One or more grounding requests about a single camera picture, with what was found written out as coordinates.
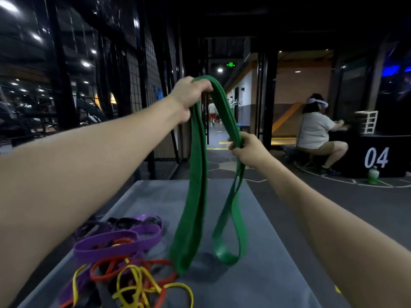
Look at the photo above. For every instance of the black resistance band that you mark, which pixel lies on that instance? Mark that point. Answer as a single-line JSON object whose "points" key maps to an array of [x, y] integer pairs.
{"points": [[122, 222]]}

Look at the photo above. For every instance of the green bottle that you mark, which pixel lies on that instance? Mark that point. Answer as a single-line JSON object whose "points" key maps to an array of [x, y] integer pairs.
{"points": [[373, 176]]}

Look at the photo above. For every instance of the black counter with white number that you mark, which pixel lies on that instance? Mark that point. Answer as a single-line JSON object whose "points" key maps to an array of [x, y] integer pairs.
{"points": [[375, 155]]}

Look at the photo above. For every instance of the white headset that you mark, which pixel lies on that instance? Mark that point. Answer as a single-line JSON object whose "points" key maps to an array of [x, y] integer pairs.
{"points": [[318, 102]]}

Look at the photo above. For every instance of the wide purple resistance band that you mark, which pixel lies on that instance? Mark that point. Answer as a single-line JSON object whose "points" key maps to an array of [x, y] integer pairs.
{"points": [[122, 242]]}

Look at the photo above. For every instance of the blue bench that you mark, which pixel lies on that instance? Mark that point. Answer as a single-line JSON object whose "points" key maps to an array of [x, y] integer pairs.
{"points": [[243, 126]]}

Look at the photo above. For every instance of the narrow purple resistance band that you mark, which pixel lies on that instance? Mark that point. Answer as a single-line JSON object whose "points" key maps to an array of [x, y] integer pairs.
{"points": [[69, 290]]}

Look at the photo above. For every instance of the orange ramp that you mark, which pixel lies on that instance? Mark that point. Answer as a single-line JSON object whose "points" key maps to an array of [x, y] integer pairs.
{"points": [[286, 117]]}

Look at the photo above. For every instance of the thin yellow resistance band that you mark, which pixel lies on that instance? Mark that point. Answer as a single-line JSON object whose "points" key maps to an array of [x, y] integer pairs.
{"points": [[135, 285]]}

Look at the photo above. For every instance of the person's right fingers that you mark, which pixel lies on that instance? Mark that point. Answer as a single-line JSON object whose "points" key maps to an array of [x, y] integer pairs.
{"points": [[237, 150]]}

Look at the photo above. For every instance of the person's left hand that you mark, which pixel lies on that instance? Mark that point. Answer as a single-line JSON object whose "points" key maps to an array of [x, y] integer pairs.
{"points": [[183, 96]]}

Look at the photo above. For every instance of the person's left fingers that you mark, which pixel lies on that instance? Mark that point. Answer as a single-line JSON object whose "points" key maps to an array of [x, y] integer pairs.
{"points": [[203, 86]]}

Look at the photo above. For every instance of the person's right forearm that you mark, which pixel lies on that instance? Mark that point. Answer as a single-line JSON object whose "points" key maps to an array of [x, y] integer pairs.
{"points": [[337, 234]]}

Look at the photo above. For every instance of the person's left forearm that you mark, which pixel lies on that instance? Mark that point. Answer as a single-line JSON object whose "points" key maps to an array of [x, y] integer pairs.
{"points": [[80, 176]]}

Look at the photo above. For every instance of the person's right hand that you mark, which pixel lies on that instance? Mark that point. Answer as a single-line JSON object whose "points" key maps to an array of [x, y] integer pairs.
{"points": [[253, 152]]}

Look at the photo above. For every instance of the black stool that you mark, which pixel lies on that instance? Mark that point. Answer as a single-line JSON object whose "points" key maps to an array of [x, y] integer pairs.
{"points": [[303, 158]]}

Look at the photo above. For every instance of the wide green resistance band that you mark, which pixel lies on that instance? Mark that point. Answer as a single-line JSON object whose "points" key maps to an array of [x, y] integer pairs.
{"points": [[196, 176]]}

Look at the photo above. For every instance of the orange resistance band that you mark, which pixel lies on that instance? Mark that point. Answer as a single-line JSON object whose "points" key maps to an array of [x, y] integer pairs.
{"points": [[106, 269]]}

